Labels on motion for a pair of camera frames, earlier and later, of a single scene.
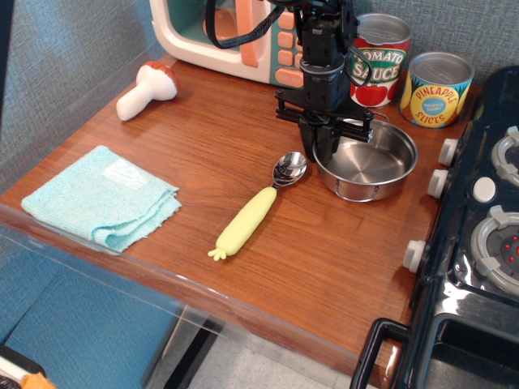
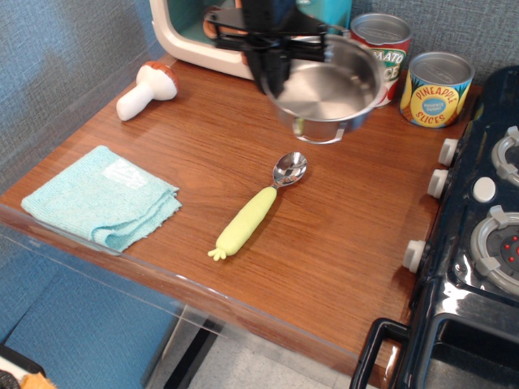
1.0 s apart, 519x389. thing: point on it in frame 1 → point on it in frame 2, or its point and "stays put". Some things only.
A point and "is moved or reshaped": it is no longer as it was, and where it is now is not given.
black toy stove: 463,330 stays put
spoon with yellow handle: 288,169 stays put
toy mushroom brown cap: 155,82 stays put
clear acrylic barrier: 76,313 stays put
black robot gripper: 324,97 → 268,25
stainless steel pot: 360,168 is moved or reshaped
